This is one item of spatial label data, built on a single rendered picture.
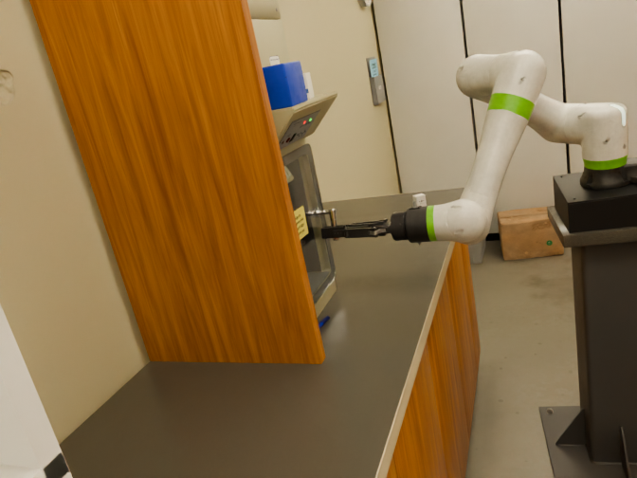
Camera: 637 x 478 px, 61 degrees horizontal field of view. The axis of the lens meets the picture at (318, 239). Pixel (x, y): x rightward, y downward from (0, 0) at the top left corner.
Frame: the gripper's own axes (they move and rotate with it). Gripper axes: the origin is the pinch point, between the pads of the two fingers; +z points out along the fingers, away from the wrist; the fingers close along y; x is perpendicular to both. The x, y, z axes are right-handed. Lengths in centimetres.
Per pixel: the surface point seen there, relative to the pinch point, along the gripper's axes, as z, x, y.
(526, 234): -46, 63, -258
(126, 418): 35, 28, 53
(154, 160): 26, -26, 38
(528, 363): -43, 99, -127
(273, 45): 5, -50, 9
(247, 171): 3.5, -21.3, 37.0
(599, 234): -69, 16, -42
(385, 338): -16.0, 23.2, 19.5
